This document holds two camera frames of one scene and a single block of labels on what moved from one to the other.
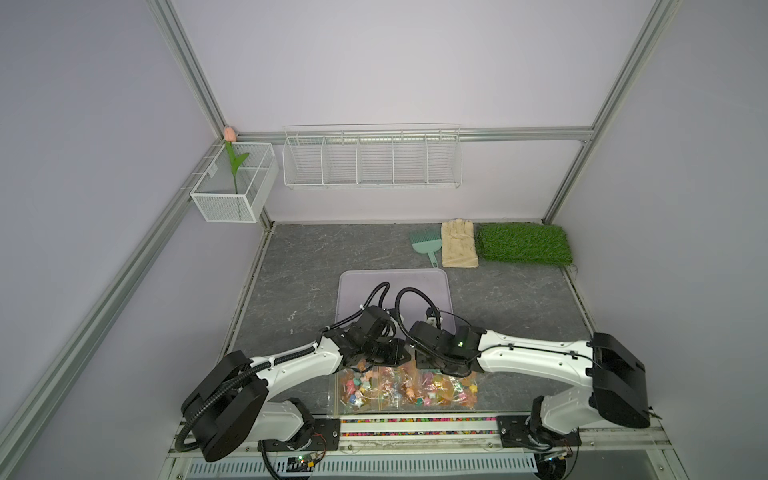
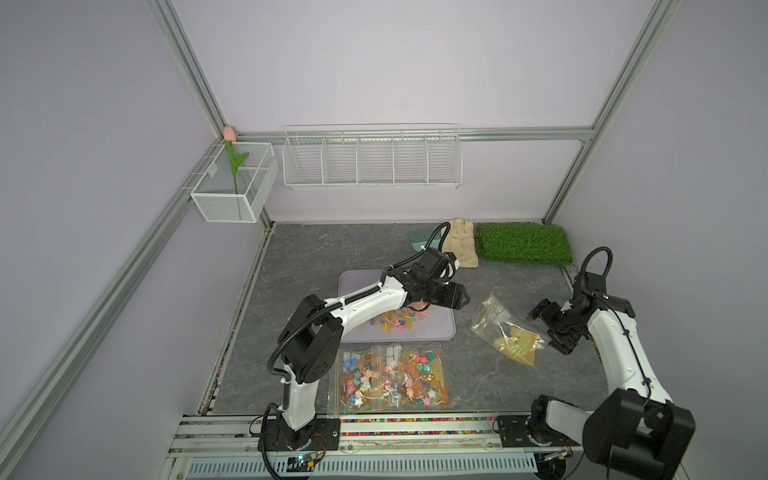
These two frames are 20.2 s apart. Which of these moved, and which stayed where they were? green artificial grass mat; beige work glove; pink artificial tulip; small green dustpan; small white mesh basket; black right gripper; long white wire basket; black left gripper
Moved: black left gripper; black right gripper
Stayed: long white wire basket; pink artificial tulip; small white mesh basket; small green dustpan; beige work glove; green artificial grass mat
